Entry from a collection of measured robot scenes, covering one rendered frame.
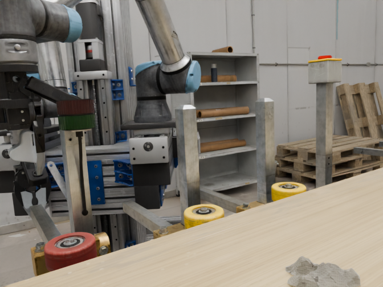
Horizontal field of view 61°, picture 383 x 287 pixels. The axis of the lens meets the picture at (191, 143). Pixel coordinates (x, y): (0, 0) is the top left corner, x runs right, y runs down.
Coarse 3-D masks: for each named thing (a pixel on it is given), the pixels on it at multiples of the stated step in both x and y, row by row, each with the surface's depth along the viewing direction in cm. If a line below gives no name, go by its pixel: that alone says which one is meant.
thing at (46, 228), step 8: (32, 208) 86; (40, 208) 85; (32, 216) 84; (40, 216) 79; (48, 216) 79; (40, 224) 74; (48, 224) 74; (40, 232) 73; (48, 232) 69; (56, 232) 69; (48, 240) 65
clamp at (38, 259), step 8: (104, 232) 65; (96, 240) 62; (104, 240) 64; (32, 248) 60; (96, 248) 62; (104, 248) 62; (32, 256) 58; (40, 256) 57; (32, 264) 60; (40, 264) 57; (40, 272) 57
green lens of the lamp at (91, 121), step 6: (90, 114) 54; (60, 120) 53; (66, 120) 53; (72, 120) 53; (78, 120) 53; (84, 120) 54; (90, 120) 54; (60, 126) 54; (66, 126) 53; (72, 126) 53; (78, 126) 53; (84, 126) 54; (90, 126) 54
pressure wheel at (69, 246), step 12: (60, 240) 55; (72, 240) 53; (84, 240) 54; (48, 252) 50; (60, 252) 50; (72, 252) 50; (84, 252) 51; (96, 252) 54; (48, 264) 51; (60, 264) 50; (72, 264) 50
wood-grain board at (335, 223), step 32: (320, 192) 74; (352, 192) 73; (224, 224) 59; (256, 224) 58; (288, 224) 57; (320, 224) 57; (352, 224) 56; (128, 256) 49; (160, 256) 48; (192, 256) 48; (224, 256) 47; (256, 256) 47; (288, 256) 46; (320, 256) 46; (352, 256) 45
